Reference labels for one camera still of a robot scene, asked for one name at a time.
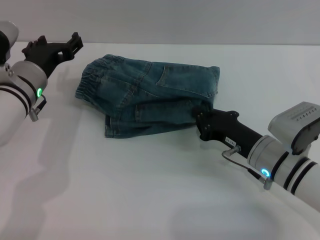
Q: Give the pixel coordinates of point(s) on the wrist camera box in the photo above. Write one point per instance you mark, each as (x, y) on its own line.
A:
(6, 40)
(297, 125)

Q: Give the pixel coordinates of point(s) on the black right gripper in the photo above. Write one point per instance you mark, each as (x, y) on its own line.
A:
(225, 127)

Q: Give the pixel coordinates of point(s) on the blue denim shorts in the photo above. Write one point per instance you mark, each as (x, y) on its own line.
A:
(150, 95)

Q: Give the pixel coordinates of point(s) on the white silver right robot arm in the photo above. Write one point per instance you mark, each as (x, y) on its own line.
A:
(287, 170)

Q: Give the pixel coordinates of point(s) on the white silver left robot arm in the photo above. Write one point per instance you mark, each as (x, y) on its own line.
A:
(17, 100)

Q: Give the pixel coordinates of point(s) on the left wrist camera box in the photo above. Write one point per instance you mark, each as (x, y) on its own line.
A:
(6, 40)

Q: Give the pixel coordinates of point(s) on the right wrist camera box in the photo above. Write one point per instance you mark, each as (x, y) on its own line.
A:
(297, 125)

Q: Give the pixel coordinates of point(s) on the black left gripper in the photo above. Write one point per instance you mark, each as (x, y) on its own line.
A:
(47, 53)

